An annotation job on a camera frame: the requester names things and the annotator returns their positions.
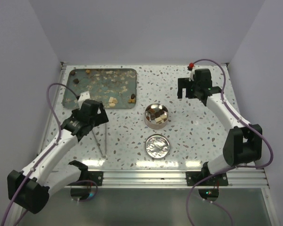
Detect white chocolate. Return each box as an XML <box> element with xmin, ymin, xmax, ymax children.
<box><xmin>155</xmin><ymin>117</ymin><xmax>163</xmax><ymax>124</ymax></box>

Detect metal tweezers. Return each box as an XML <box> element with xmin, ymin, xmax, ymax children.
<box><xmin>92</xmin><ymin>123</ymin><xmax>108</xmax><ymax>159</ymax></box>

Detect embossed silver tin lid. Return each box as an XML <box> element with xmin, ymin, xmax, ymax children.
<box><xmin>144</xmin><ymin>134</ymin><xmax>171</xmax><ymax>160</ymax></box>

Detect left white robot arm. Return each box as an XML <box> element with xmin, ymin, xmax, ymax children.
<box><xmin>7</xmin><ymin>99</ymin><xmax>108</xmax><ymax>214</ymax></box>

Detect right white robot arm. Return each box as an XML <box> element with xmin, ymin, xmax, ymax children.
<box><xmin>177</xmin><ymin>69</ymin><xmax>262</xmax><ymax>185</ymax></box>

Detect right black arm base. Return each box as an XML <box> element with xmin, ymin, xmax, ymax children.
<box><xmin>185</xmin><ymin>171</ymin><xmax>229</xmax><ymax>186</ymax></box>

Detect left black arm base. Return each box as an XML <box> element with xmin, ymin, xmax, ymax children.
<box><xmin>67</xmin><ymin>171</ymin><xmax>104</xmax><ymax>186</ymax></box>

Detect white chocolate pieces cluster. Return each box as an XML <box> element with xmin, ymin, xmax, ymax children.
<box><xmin>108</xmin><ymin>97</ymin><xmax>118</xmax><ymax>108</ymax></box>

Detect round silver tin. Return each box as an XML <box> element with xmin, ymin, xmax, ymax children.
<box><xmin>144</xmin><ymin>103</ymin><xmax>169</xmax><ymax>129</ymax></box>

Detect green floral metal tray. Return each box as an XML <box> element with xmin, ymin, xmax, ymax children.
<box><xmin>66</xmin><ymin>68</ymin><xmax>137</xmax><ymax>109</ymax></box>

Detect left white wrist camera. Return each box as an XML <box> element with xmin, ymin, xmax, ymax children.
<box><xmin>77</xmin><ymin>91</ymin><xmax>91</xmax><ymax>108</ymax></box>

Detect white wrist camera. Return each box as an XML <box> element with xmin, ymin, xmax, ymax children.
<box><xmin>77</xmin><ymin>91</ymin><xmax>91</xmax><ymax>108</ymax></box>
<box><xmin>187</xmin><ymin>63</ymin><xmax>195</xmax><ymax>81</ymax></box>

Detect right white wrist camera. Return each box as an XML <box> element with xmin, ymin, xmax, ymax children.
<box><xmin>187</xmin><ymin>63</ymin><xmax>195</xmax><ymax>81</ymax></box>

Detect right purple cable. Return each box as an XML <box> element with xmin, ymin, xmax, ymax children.
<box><xmin>183</xmin><ymin>58</ymin><xmax>274</xmax><ymax>226</ymax></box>

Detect purple cable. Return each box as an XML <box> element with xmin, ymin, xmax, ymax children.
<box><xmin>0</xmin><ymin>82</ymin><xmax>99</xmax><ymax>226</ymax></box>
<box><xmin>183</xmin><ymin>58</ymin><xmax>274</xmax><ymax>226</ymax></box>

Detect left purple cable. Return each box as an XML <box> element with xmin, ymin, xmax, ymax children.
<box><xmin>0</xmin><ymin>82</ymin><xmax>99</xmax><ymax>226</ymax></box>

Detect aluminium mounting rail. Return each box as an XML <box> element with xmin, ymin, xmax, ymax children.
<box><xmin>88</xmin><ymin>169</ymin><xmax>269</xmax><ymax>189</ymax></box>

